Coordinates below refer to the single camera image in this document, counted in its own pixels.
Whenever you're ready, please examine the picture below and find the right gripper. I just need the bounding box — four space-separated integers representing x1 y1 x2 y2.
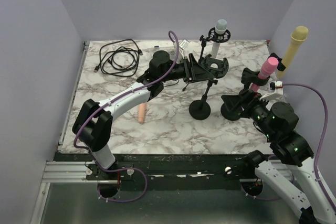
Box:
222 87 276 139

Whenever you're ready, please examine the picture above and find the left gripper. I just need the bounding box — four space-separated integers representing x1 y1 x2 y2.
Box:
161 54 214 84

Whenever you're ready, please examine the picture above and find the clip desk stand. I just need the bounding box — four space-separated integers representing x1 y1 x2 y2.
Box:
220 67 274 121

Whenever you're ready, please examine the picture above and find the shock mount desk stand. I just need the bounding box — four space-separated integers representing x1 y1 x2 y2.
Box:
189 54 229 120

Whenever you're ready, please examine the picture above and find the pink microphone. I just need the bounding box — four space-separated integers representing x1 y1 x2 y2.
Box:
249 57 278 92

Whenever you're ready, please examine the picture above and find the white microphone grey head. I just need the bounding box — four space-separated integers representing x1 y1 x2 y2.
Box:
211 19 227 59

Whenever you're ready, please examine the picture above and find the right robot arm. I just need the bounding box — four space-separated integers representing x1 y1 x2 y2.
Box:
221 90 335 223

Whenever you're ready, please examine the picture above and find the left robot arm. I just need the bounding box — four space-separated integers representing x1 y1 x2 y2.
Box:
72 50 219 179

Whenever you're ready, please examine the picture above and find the peach microphone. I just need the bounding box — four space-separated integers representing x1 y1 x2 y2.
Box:
138 102 146 123

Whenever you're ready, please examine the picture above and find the yellow microphone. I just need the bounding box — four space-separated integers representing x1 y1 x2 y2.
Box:
277 26 309 79

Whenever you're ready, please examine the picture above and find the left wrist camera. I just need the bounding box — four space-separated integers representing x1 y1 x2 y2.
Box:
170 39 190 59

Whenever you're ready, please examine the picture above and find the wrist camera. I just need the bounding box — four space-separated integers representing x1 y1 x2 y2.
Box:
170 39 190 59
260 81 284 101

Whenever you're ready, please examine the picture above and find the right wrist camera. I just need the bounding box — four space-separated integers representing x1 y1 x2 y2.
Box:
260 81 284 101

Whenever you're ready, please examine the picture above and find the tall shock mount stand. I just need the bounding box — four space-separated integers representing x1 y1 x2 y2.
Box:
182 27 232 91

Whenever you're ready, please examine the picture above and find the black usb cable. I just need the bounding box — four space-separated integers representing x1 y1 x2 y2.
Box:
93 39 144 78

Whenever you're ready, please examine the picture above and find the aluminium frame rail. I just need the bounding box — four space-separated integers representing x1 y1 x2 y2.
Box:
41 160 98 183

